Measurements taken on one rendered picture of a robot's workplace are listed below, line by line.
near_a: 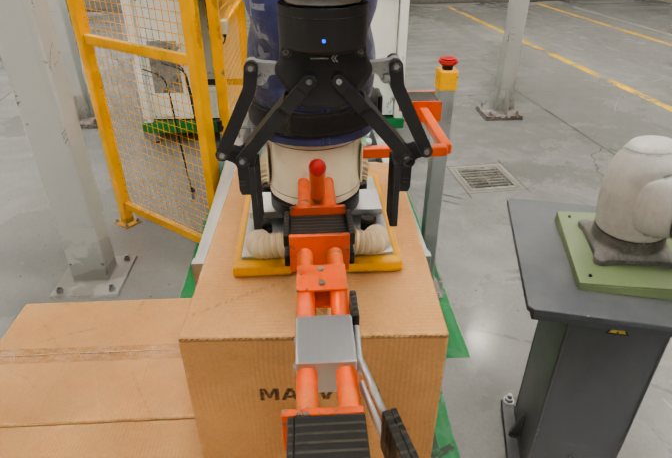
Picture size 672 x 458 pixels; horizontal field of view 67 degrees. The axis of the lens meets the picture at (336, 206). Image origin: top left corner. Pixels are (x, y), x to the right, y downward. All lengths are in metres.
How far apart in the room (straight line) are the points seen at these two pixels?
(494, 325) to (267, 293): 1.53
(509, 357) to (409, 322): 1.37
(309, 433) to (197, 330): 0.38
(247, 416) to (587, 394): 0.97
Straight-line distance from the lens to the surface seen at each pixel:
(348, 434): 0.47
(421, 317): 0.81
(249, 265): 0.87
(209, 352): 0.81
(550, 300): 1.22
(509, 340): 2.21
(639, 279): 1.32
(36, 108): 2.26
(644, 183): 1.26
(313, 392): 0.51
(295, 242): 0.68
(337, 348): 0.54
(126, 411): 1.27
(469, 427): 1.89
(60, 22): 4.46
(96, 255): 2.51
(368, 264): 0.87
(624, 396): 1.60
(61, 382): 1.39
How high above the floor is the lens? 1.48
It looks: 30 degrees down
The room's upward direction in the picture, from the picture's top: straight up
